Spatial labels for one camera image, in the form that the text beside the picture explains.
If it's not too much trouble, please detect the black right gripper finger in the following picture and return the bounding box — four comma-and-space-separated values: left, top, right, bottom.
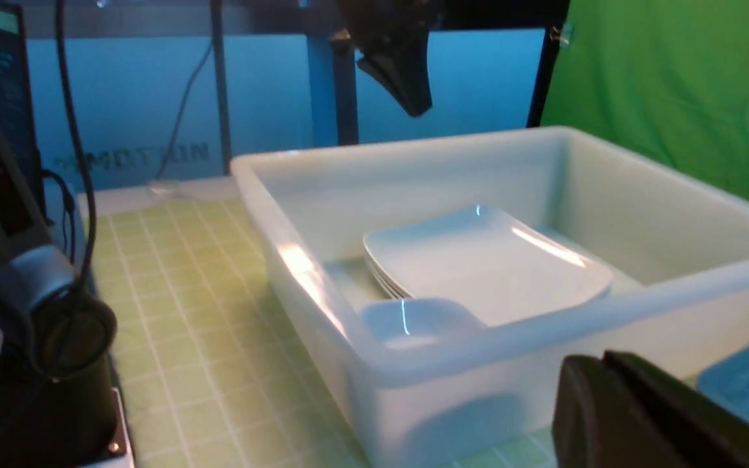
551, 350, 749, 467

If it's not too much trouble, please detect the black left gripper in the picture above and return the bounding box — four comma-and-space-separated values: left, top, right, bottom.
330, 1, 446, 118

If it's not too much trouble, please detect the large white rice plate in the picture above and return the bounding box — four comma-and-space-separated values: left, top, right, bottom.
363, 205, 614, 327

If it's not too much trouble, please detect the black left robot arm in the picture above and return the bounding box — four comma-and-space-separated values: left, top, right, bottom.
0, 125, 128, 467

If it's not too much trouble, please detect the large white plastic tub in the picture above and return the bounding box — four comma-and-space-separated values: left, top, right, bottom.
231, 127, 749, 467

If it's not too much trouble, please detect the white bowl in tub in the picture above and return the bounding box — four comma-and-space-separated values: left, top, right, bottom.
359, 297, 486, 349

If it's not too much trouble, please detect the green backdrop cloth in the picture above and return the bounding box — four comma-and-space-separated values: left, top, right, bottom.
541, 1, 749, 201

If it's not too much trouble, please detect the black frame post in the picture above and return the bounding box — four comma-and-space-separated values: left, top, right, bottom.
210, 0, 232, 175

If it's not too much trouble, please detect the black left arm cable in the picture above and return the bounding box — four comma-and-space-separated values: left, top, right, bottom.
55, 0, 97, 293

